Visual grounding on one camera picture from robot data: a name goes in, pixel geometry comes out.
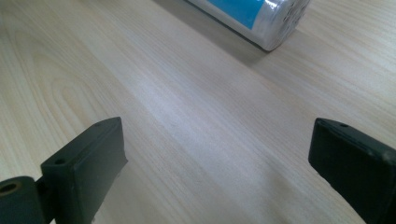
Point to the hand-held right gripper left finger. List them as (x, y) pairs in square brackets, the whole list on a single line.
[(82, 174)]

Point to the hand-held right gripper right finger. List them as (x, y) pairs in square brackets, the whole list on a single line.
[(355, 168)]

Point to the white roll with blue label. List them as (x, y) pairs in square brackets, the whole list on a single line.
[(264, 18)]

